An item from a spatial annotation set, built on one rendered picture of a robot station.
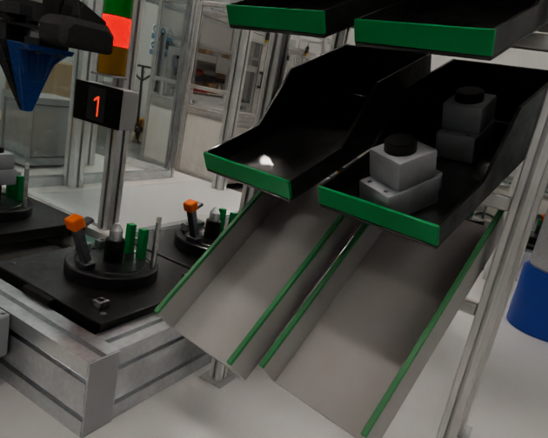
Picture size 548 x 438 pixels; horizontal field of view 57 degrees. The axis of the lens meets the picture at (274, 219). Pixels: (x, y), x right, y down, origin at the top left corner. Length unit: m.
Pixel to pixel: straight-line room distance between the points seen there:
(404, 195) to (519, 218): 0.14
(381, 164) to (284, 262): 0.21
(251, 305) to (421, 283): 0.20
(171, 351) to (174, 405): 0.07
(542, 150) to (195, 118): 5.75
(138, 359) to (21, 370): 0.15
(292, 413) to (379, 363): 0.24
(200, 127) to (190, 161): 0.43
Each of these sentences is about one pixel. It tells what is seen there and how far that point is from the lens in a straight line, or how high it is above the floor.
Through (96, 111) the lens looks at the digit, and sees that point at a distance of 0.98.
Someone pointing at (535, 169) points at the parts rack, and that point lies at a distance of 0.57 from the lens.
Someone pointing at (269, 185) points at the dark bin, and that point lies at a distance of 0.52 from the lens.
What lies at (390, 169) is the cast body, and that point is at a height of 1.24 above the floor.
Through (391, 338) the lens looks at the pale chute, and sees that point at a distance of 0.56.
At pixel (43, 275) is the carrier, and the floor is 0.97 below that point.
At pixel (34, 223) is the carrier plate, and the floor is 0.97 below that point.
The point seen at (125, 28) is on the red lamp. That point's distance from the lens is 0.97.
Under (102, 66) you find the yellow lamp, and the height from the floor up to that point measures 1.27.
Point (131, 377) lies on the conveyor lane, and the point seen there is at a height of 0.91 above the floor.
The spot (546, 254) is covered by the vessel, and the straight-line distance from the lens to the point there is 1.30.
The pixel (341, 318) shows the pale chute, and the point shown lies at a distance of 0.59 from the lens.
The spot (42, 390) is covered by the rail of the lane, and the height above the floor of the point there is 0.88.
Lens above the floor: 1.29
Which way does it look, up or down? 14 degrees down
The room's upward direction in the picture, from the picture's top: 11 degrees clockwise
